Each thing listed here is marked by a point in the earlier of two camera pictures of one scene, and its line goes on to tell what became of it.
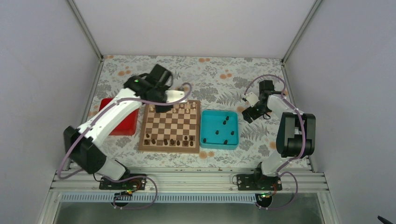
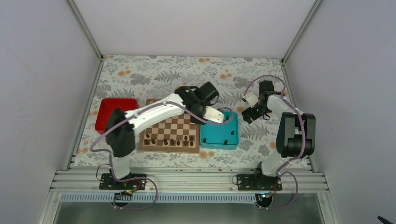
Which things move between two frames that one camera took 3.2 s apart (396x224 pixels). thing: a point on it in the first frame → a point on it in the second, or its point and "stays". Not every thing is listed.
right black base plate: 251,182 stays
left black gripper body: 159,109 → 194,120
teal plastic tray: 219,129 stays
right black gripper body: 262,110 stays
